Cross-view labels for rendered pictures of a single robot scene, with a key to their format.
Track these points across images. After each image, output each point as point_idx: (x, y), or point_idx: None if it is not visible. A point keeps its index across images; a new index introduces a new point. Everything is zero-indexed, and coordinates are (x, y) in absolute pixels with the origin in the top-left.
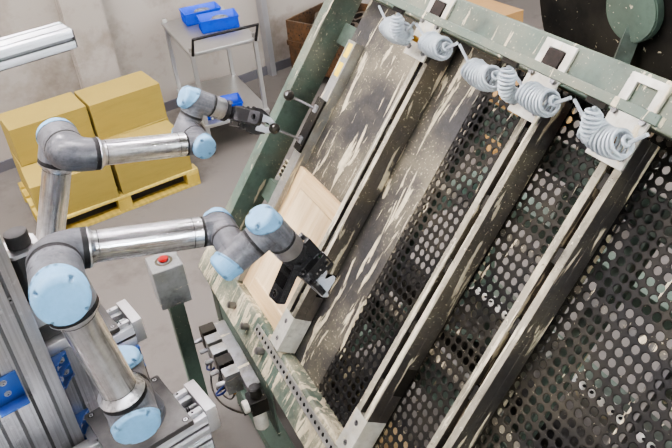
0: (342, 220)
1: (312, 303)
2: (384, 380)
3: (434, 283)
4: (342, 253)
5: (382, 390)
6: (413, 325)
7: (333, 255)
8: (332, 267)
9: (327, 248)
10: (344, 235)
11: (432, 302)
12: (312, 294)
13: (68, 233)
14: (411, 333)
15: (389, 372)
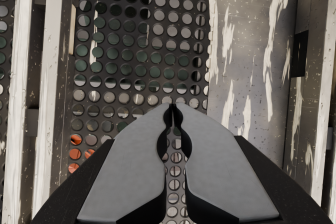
0: (319, 179)
1: (309, 16)
2: (29, 4)
3: (32, 214)
4: (295, 117)
5: None
6: (34, 125)
7: (307, 111)
8: (301, 89)
9: (325, 120)
10: (303, 151)
11: (11, 187)
12: (315, 30)
13: None
14: (23, 113)
15: (27, 24)
